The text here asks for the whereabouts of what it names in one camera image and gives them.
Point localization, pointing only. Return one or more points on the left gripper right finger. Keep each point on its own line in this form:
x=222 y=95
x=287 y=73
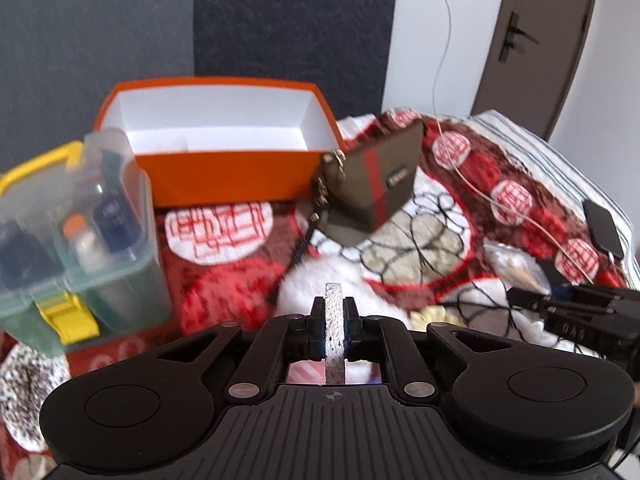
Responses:
x=389 y=344

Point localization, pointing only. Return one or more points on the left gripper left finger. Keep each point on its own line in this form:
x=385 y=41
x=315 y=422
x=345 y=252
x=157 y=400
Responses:
x=282 y=341

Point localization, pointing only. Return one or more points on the black white speckled cloth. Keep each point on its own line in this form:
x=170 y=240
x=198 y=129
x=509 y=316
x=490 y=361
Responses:
x=335 y=334

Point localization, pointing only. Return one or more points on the black smartphone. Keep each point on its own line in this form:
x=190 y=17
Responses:
x=602 y=230

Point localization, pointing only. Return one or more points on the red patterned fleece blanket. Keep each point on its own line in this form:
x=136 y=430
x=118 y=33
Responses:
x=427 y=262

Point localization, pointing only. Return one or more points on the striped grey beige blanket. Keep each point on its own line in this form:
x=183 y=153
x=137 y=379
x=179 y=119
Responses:
x=558 y=171

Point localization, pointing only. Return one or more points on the orange cardboard box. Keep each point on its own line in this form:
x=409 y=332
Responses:
x=223 y=140

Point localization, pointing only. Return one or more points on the clear plastic storage box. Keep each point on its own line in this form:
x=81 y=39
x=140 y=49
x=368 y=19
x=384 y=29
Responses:
x=79 y=253

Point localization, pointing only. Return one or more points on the brown door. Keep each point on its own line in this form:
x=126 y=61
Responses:
x=532 y=61

